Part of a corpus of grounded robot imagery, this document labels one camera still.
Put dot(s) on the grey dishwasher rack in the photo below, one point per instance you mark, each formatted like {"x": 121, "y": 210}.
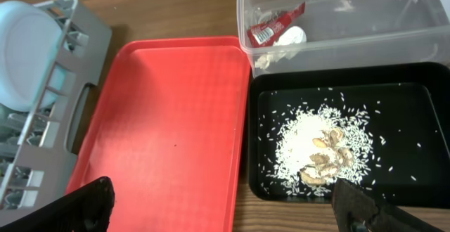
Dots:
{"x": 37, "y": 160}

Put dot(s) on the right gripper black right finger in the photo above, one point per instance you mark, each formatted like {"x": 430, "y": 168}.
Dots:
{"x": 356, "y": 211}

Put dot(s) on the black waste tray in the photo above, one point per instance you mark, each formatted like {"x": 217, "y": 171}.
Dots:
{"x": 423, "y": 88}

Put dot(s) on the clear plastic waste bin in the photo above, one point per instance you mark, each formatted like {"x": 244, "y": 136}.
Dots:
{"x": 348, "y": 33}

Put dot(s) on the red snack wrapper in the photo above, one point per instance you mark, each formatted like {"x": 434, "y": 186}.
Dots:
{"x": 266, "y": 33}

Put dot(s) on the rice and food scraps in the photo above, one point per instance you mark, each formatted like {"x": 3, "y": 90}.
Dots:
{"x": 303, "y": 146}

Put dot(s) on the white paper napkin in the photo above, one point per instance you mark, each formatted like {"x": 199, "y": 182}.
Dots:
{"x": 293, "y": 35}

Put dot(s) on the red plastic serving tray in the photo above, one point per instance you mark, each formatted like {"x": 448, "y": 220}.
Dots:
{"x": 168, "y": 130}

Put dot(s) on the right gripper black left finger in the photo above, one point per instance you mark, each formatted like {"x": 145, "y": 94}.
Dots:
{"x": 87, "y": 209}

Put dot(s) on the large light blue plate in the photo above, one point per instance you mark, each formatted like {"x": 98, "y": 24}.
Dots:
{"x": 29, "y": 44}

